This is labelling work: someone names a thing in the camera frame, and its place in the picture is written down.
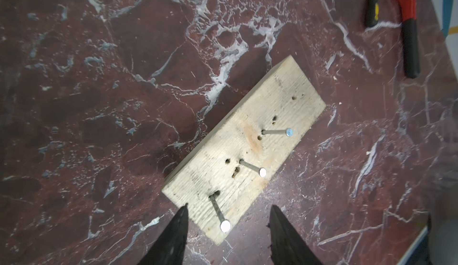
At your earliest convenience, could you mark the steel nail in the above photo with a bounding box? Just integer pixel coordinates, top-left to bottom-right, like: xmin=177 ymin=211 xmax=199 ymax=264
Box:
xmin=261 ymin=128 xmax=293 ymax=137
xmin=209 ymin=191 xmax=231 ymax=234
xmin=239 ymin=159 xmax=267 ymax=178

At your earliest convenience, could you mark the yellow black screwdriver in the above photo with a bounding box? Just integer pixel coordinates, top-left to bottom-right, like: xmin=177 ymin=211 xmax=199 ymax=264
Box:
xmin=364 ymin=0 xmax=379 ymax=28

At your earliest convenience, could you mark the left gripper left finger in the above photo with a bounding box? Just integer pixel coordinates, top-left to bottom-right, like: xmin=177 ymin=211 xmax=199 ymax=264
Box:
xmin=138 ymin=204 xmax=189 ymax=265

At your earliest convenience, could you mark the wooden block with nails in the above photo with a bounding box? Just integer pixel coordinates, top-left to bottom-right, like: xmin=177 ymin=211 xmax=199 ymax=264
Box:
xmin=162 ymin=56 xmax=326 ymax=244

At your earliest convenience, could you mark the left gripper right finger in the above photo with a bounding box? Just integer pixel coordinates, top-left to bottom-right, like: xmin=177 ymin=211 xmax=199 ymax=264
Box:
xmin=268 ymin=205 xmax=322 ymax=265

